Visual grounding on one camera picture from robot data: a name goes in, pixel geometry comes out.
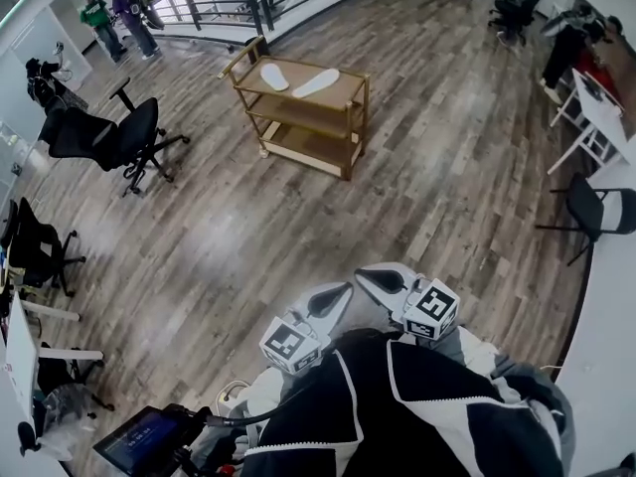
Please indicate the red cloth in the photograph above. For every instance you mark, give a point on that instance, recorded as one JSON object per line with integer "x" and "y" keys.
{"x": 601, "y": 77}

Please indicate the wooden three-tier cart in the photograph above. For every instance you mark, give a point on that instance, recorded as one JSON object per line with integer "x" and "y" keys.
{"x": 308, "y": 117}

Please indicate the clear plastic bag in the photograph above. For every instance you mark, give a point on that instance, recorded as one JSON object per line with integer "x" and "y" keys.
{"x": 64, "y": 415}

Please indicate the white table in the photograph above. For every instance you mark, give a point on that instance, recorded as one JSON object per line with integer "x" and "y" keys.
{"x": 606, "y": 117}

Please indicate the red round button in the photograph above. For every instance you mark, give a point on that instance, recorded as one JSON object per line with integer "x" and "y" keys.
{"x": 226, "y": 469}

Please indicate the black tablet screen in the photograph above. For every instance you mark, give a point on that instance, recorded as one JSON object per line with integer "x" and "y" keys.
{"x": 144, "y": 440}

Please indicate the white desk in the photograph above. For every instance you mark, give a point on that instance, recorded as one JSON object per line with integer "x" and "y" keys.
{"x": 20, "y": 356}

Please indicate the black folding chair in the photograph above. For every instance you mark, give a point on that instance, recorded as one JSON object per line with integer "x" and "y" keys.
{"x": 586, "y": 206}

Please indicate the black white patterned sheet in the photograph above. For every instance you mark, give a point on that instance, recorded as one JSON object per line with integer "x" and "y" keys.
{"x": 592, "y": 89}

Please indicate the brown table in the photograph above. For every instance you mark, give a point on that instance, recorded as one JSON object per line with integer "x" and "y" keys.
{"x": 621, "y": 62}

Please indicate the person's black white jacket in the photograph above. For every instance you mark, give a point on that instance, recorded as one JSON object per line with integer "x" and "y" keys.
{"x": 422, "y": 415}

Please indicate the black office chair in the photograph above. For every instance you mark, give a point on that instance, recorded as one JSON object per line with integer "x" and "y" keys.
{"x": 35, "y": 251}
{"x": 99, "y": 139}
{"x": 517, "y": 10}

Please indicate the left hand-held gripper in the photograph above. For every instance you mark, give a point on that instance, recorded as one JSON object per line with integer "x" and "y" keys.
{"x": 288, "y": 343}

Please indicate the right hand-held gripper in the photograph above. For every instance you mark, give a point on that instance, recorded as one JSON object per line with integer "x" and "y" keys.
{"x": 432, "y": 306}

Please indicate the white power strip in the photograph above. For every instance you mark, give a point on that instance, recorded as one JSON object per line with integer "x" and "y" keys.
{"x": 233, "y": 395}

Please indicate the person's left forearm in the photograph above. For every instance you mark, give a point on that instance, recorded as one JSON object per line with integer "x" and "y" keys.
{"x": 266, "y": 390}

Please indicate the person's right forearm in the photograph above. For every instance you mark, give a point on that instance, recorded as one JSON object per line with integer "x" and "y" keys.
{"x": 467, "y": 348}

